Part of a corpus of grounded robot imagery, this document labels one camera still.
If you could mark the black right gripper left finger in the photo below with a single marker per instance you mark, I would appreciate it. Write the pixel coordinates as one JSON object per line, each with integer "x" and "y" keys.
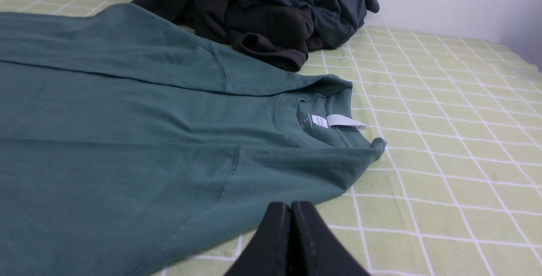
{"x": 267, "y": 252}

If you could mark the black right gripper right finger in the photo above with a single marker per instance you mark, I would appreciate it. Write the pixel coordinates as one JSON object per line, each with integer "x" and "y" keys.
{"x": 315, "y": 251}

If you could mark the green long sleeve shirt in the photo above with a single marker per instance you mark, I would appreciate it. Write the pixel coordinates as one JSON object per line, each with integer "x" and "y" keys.
{"x": 128, "y": 143}

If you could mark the green checkered tablecloth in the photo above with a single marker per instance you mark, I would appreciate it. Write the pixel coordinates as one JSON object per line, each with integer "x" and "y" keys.
{"x": 457, "y": 191}

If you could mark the dark clothes pile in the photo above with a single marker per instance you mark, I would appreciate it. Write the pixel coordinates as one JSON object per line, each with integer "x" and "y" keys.
{"x": 281, "y": 33}

